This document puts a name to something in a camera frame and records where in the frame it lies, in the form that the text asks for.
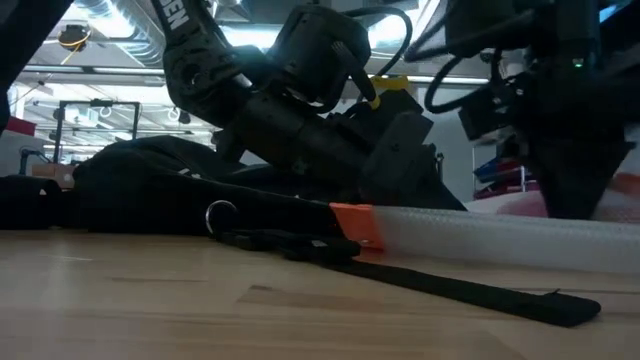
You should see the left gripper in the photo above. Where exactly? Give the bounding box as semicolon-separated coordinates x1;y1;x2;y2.
214;92;436;204

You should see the red panel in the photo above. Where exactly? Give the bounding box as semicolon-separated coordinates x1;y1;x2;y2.
473;155;527;184

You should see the black metal workstation frame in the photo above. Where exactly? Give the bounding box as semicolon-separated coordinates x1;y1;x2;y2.
52;98;142;165

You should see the silver key ring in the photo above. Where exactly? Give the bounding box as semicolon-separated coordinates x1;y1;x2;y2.
204;199;239;236

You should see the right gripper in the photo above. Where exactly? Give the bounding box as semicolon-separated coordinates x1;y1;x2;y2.
509;44;640;221

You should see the yellow cable tag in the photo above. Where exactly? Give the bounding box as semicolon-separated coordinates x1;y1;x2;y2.
368;74;410;110

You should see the long ceiling tube light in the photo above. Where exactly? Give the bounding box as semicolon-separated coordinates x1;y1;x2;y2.
407;74;491;86
22;63;167;77

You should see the white mesh pouch orange trim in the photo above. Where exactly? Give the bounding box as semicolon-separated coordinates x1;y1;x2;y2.
328;172;640;275

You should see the white cabinet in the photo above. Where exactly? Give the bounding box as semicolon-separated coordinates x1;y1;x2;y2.
0;130;51;177

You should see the black backpack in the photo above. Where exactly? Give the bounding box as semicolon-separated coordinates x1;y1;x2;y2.
0;134;603;329

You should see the yellow hanging cord reel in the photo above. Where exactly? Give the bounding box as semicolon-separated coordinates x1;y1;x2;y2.
56;23;92;53

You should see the silver ribbed ceiling duct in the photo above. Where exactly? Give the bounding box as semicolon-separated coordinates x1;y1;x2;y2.
74;0;169;69

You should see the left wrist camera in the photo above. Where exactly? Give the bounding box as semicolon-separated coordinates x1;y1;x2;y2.
344;88;426;134

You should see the red box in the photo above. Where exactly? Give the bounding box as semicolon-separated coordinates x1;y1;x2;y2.
3;115;38;138

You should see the wooden workbench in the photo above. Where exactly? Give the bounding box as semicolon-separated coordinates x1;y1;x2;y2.
29;162;77;190

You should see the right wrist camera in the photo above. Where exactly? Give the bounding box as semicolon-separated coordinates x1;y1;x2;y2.
457;84;522;145

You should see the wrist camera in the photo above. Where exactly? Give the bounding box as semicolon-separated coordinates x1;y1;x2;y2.
344;88;426;134
457;84;522;145

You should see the silver tray rack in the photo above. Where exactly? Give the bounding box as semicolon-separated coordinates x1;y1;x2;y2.
470;143;542;202

